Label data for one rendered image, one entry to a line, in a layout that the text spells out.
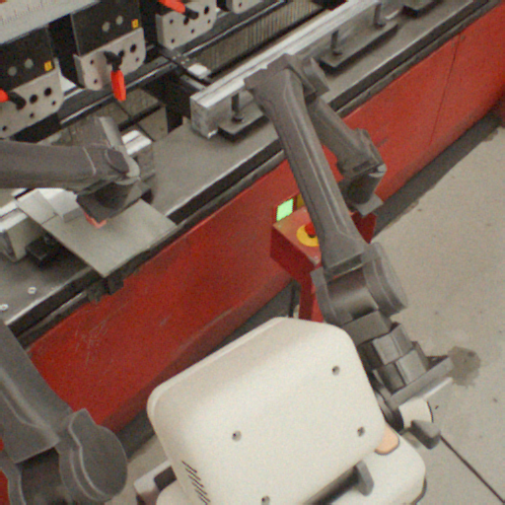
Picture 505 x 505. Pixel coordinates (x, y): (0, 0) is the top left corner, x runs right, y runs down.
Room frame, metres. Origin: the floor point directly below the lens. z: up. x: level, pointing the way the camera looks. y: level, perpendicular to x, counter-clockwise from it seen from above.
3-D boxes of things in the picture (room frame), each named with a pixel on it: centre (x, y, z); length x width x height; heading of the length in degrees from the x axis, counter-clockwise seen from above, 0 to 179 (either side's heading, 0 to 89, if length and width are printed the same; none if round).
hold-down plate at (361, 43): (1.78, -0.27, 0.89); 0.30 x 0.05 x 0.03; 139
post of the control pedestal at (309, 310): (1.17, -0.16, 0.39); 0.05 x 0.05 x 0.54; 41
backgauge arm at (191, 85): (1.76, 0.33, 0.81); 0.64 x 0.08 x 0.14; 49
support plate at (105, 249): (0.96, 0.32, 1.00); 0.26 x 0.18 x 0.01; 49
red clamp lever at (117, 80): (1.13, 0.28, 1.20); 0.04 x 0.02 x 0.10; 49
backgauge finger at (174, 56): (1.53, 0.24, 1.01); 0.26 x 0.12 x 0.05; 49
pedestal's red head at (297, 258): (1.17, -0.16, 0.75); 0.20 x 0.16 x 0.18; 131
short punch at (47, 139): (1.06, 0.43, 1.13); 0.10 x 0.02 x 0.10; 139
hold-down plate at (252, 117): (1.48, -0.01, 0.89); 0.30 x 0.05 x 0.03; 139
